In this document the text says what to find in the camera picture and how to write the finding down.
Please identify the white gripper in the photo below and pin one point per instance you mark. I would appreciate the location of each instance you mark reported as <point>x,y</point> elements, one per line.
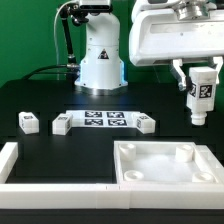
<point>157,36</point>

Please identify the white square table top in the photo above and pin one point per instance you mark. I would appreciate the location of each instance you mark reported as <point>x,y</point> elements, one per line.
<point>166,162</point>

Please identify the fiducial marker sheet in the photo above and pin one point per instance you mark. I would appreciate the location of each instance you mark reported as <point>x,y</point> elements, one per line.
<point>102,119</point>

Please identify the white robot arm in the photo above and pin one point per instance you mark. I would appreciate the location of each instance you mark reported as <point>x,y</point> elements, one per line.
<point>101,68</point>

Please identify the white U-shaped obstacle fence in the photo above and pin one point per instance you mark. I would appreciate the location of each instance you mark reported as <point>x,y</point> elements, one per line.
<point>124,195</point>

